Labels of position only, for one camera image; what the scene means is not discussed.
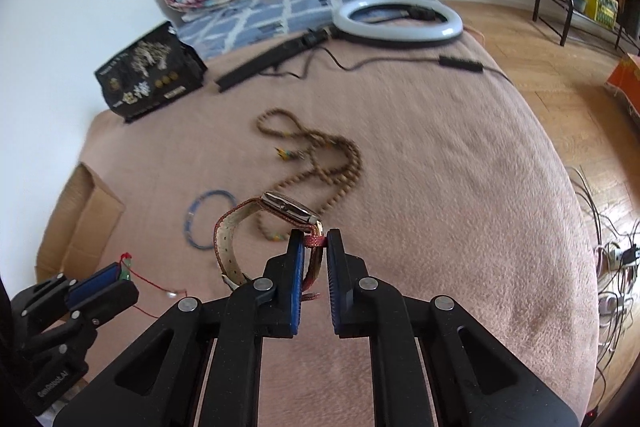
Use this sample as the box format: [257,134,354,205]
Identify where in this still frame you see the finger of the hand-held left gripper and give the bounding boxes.
[20,279,140,358]
[11,266,123,323]

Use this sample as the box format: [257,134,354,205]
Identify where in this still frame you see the tangle of floor cables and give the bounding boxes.
[570,167,640,358]

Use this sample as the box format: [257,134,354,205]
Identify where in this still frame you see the black cable with remote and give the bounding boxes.
[270,47,516,84]

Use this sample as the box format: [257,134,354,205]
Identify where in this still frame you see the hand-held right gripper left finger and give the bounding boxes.
[52,231,307,427]

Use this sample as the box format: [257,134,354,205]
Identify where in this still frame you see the blue checked bedsheet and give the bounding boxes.
[177,0,438,60]

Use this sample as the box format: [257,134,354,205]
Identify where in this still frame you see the brown wooden bead necklace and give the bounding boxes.
[256,109,362,244]

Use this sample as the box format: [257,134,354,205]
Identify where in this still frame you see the yellow box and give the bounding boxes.
[581,0,620,28]

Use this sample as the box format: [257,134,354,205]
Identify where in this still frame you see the white power strip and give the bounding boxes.
[595,244,640,269]

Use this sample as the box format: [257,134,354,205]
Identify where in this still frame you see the white ring light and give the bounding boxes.
[331,0,465,46]

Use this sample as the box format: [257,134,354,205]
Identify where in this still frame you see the thin blue bangle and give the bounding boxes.
[186,190,237,251]

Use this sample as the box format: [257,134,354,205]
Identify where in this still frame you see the black folded tripod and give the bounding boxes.
[215,27,333,94]

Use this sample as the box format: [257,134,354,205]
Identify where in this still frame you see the red string green pendant bracelet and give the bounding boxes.
[116,253,188,308]

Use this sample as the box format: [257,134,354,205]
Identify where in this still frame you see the wristwatch with red strap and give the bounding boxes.
[213,191,326,303]

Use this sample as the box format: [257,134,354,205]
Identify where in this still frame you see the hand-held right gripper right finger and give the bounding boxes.
[326,228,591,427]

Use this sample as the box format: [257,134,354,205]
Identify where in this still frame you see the black printed snack bag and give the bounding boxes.
[94,21,208,124]

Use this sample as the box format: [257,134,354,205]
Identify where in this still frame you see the shallow cardboard box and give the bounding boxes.
[35,162,126,288]

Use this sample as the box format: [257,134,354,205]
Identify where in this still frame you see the orange box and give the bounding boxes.
[605,54,640,118]

